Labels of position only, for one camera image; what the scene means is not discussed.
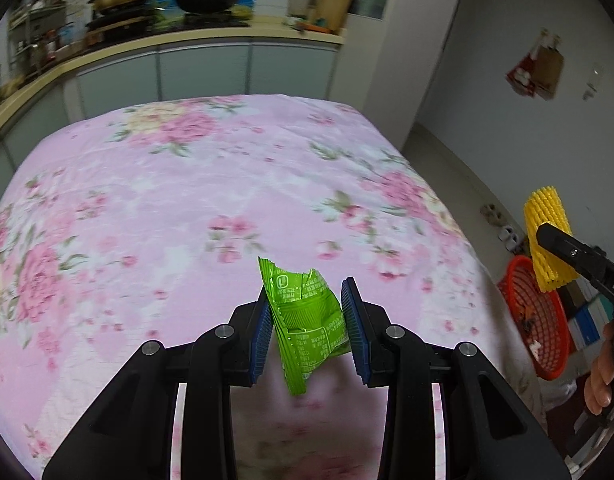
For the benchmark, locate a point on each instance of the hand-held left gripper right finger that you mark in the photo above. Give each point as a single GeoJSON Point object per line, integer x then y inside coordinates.
{"type": "Point", "coordinates": [357, 335]}

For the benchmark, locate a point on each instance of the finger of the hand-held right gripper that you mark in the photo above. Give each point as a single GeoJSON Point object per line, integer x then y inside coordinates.
{"type": "Point", "coordinates": [572, 252]}

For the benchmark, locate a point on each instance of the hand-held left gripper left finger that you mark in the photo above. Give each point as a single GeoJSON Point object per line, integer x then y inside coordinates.
{"type": "Point", "coordinates": [259, 345]}

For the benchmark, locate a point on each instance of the green snack wrapper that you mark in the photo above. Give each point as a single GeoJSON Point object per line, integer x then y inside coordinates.
{"type": "Point", "coordinates": [302, 320]}

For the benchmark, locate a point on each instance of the yellow foam net sleeve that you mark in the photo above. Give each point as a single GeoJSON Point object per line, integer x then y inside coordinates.
{"type": "Point", "coordinates": [544, 210]}

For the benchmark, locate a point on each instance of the red plastic mesh basket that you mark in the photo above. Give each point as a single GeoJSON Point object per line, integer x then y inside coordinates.
{"type": "Point", "coordinates": [554, 367]}

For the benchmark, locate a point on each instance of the person's right hand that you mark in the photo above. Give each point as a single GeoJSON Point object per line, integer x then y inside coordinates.
{"type": "Point", "coordinates": [602, 375]}

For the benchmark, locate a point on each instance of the stack of shoe boxes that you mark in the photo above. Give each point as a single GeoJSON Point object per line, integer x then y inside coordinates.
{"type": "Point", "coordinates": [584, 320]}

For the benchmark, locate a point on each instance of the white shoe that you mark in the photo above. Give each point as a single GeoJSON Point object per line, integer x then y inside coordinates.
{"type": "Point", "coordinates": [504, 236]}
{"type": "Point", "coordinates": [514, 241]}

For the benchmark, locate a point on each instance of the beige shoe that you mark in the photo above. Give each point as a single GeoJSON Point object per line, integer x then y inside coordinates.
{"type": "Point", "coordinates": [497, 216]}
{"type": "Point", "coordinates": [486, 211]}

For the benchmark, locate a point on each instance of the pink floral blanket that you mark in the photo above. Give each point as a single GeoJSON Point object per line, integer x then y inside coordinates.
{"type": "Point", "coordinates": [187, 185]}

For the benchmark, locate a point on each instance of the red hanging cloth bag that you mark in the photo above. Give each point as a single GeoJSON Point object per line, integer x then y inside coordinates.
{"type": "Point", "coordinates": [521, 77]}

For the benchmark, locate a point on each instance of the brown hanging paper bag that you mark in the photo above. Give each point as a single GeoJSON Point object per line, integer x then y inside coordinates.
{"type": "Point", "coordinates": [549, 67]}

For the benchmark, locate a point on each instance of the grey kitchen base cabinets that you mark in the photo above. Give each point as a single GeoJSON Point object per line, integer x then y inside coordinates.
{"type": "Point", "coordinates": [202, 70]}

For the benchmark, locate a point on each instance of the orange tray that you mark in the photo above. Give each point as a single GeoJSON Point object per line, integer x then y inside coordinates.
{"type": "Point", "coordinates": [314, 25]}

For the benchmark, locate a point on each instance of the beige kitchen countertop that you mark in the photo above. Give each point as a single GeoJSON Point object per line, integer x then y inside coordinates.
{"type": "Point", "coordinates": [212, 35]}

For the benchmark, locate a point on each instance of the black gas stove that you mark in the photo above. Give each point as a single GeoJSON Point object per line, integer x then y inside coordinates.
{"type": "Point", "coordinates": [137, 22]}

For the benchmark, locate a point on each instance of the metal spice rack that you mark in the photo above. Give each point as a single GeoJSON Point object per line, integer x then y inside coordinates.
{"type": "Point", "coordinates": [42, 25]}

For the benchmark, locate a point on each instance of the white wall intercom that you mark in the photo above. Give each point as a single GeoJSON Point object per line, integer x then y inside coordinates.
{"type": "Point", "coordinates": [593, 82]}

